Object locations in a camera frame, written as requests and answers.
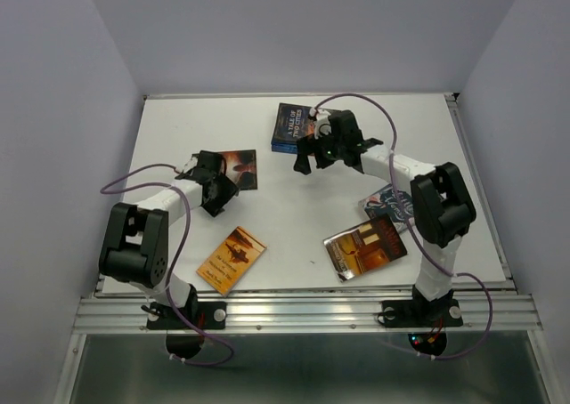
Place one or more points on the A Tale of Two Cities book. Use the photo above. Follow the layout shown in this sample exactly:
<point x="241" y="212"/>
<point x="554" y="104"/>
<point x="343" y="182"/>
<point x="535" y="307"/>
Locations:
<point x="292" y="123"/>

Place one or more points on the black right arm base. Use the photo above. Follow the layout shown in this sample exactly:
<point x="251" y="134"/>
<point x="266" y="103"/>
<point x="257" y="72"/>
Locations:
<point x="427" y="319"/>

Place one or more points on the Little Women book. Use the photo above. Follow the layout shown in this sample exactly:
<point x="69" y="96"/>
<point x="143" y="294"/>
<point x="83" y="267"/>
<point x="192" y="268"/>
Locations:
<point x="384" y="201"/>

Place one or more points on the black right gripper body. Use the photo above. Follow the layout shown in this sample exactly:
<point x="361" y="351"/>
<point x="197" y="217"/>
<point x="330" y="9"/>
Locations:
<point x="327" y="141"/>

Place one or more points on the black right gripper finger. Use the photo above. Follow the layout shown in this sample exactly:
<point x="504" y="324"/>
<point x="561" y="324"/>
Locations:
<point x="304" y="150"/>
<point x="326" y="155"/>

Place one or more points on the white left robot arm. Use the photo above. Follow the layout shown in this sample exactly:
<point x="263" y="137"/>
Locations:
<point x="143" y="240"/>

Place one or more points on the Three Days to See book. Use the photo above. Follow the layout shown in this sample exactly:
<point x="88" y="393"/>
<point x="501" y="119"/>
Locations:
<point x="241" y="168"/>

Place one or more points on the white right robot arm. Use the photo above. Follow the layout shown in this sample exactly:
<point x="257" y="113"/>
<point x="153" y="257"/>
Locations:
<point x="443" y="209"/>

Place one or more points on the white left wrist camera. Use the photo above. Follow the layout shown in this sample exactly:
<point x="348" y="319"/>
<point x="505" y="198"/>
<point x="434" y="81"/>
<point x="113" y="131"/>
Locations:
<point x="190" y="170"/>

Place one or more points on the Animal Farm book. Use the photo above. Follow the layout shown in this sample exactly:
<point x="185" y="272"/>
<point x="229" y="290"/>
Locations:
<point x="279" y="143"/>

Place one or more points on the Jane Eyre blue book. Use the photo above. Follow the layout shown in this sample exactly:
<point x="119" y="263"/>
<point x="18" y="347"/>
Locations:
<point x="289" y="149"/>

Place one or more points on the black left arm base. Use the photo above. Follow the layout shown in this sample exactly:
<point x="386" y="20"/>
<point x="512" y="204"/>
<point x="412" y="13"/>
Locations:
<point x="187" y="327"/>

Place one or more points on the orange Huckleberry Finn book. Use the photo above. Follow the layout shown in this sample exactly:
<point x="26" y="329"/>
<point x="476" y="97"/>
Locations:
<point x="224" y="268"/>

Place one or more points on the brown glossy paperback book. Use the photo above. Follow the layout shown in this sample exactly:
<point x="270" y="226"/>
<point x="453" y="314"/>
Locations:
<point x="366" y="247"/>

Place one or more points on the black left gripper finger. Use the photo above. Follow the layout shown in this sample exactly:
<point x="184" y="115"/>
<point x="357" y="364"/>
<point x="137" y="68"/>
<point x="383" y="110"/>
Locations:
<point x="210" y="162"/>
<point x="217" y="193"/>

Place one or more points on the aluminium mounting rail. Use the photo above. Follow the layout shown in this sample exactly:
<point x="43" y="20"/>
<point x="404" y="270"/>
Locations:
<point x="328" y="312"/>

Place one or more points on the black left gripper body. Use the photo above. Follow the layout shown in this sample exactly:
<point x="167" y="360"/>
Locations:
<point x="215" y="179"/>

